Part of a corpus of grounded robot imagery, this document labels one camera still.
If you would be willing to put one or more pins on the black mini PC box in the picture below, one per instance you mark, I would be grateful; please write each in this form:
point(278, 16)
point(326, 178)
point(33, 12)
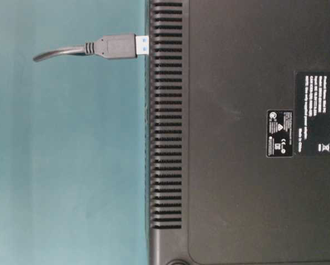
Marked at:
point(238, 132)

